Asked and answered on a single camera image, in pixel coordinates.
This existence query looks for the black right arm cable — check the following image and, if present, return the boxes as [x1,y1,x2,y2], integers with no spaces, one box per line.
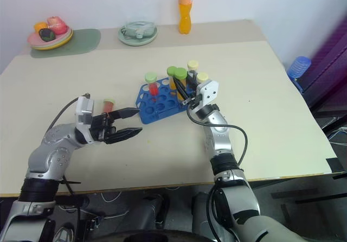
[186,106,249,172]

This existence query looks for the red tube, green cap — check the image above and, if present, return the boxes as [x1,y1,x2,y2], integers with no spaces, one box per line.
[144,72,159,103]
[102,98,116,114]

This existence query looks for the orange fruit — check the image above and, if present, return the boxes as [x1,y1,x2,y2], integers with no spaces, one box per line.
[34,21,48,34]

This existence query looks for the blue test tube rack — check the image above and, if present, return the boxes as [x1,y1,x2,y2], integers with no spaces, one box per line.
[135,77,196,125]

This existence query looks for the floor cable bundle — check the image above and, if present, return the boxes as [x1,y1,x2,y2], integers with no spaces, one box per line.
[327,126,347,145]

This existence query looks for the purple furniture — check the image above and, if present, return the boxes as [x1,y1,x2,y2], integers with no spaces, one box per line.
[297,16,347,119]

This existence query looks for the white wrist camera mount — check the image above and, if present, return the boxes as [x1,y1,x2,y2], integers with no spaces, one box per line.
[195,79,220,108]
[74,95,96,126]

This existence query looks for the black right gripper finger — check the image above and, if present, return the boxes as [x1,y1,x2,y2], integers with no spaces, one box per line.
[187,71,199,97]
[173,78,190,103]

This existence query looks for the dark grey rounded shape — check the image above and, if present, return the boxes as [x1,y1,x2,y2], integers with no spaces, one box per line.
[126,195,171,230]

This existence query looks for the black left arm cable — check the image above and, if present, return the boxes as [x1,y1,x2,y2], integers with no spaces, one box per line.
[44,92,91,135]

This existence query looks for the orange soda bottle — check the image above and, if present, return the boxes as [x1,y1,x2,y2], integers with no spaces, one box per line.
[177,0,194,35]

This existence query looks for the pale green pouch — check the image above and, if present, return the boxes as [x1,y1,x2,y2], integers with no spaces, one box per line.
[120,21,156,39]

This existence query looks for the red apple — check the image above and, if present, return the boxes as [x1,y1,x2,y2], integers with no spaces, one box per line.
[46,16,68,35]

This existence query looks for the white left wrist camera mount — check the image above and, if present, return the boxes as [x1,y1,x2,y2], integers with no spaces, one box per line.
[74,95,96,126]

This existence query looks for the stacked plates with fruit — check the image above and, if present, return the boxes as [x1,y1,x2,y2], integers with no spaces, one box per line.
[31,29,74,51]

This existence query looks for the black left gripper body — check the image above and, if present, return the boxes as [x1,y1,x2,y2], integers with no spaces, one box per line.
[88,111,117,145]

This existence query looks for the orange tube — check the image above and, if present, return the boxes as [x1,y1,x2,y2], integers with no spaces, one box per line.
[166,66,179,91]
[173,67,188,101]

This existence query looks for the dark purple green fruit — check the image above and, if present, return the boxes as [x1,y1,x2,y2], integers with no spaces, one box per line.
[39,28,56,42]

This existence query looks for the pale green plate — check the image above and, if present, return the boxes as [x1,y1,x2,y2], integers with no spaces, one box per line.
[117,24,159,47]

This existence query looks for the blue water jug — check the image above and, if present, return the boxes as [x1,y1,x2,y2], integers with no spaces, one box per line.
[286,56,312,85]

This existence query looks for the dark tube, pale yellow cap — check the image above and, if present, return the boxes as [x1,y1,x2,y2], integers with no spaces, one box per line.
[187,60,200,78]

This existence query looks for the pink plate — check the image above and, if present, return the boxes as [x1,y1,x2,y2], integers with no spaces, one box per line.
[27,28,73,48]

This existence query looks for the white floor cable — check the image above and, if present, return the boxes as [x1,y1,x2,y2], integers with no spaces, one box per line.
[100,189,131,219]

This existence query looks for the tube with pale yellow cap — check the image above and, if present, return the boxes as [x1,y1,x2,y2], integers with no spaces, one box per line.
[196,72,209,85]

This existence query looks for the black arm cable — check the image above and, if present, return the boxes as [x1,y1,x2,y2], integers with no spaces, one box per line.
[186,106,249,172]
[44,92,91,135]

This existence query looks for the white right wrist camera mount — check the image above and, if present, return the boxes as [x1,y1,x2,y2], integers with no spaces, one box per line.
[195,79,220,108]

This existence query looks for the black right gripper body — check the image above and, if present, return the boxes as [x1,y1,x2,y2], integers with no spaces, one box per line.
[182,93,203,111]

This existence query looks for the green placemat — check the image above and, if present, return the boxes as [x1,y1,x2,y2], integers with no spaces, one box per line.
[29,28,102,59]

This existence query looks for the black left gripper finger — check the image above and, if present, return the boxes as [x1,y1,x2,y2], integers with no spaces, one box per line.
[107,107,140,120]
[104,127,144,145]

